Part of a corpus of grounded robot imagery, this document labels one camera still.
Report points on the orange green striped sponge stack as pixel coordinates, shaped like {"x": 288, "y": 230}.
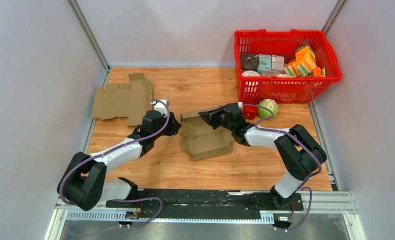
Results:
{"x": 304, "y": 64}

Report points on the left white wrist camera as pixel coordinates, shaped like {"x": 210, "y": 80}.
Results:
{"x": 161, "y": 105}

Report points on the flat unfolded cardboard sheet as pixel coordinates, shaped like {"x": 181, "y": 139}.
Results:
{"x": 130, "y": 100}

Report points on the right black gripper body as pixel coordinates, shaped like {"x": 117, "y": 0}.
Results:
{"x": 226, "y": 124}

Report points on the grey small carton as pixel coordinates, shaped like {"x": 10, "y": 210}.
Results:
{"x": 277, "y": 63}

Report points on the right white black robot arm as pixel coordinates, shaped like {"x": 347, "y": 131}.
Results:
{"x": 301, "y": 154}

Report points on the red plastic shopping basket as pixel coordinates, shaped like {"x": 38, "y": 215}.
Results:
{"x": 278, "y": 86}

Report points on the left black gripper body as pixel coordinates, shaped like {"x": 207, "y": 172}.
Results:
{"x": 167, "y": 132}

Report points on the brown cardboard paper box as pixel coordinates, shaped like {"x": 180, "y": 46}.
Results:
{"x": 200, "y": 140}

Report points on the red toy pepper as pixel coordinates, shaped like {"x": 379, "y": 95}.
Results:
{"x": 249, "y": 111}

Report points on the aluminium frame rail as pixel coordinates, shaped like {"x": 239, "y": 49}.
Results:
{"x": 314, "y": 202}

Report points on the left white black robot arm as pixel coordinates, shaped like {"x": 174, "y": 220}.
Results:
{"x": 84, "y": 183}

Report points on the teal small carton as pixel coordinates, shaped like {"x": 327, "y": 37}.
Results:
{"x": 265, "y": 63}

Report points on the white round lid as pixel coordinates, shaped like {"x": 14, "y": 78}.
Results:
{"x": 250, "y": 73}

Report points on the green toy cabbage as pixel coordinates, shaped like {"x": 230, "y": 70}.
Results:
{"x": 267, "y": 108}

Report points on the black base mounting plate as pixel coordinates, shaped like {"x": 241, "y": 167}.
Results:
{"x": 205, "y": 204}

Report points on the brown round toy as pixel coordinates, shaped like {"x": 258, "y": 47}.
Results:
{"x": 249, "y": 61}

